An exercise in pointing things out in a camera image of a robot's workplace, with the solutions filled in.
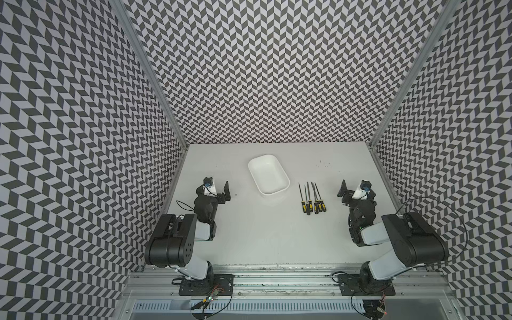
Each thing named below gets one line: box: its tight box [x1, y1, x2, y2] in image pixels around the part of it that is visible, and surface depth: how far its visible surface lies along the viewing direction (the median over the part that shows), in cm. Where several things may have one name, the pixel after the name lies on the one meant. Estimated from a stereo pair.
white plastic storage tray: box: [248, 154, 290, 196], surface depth 105 cm
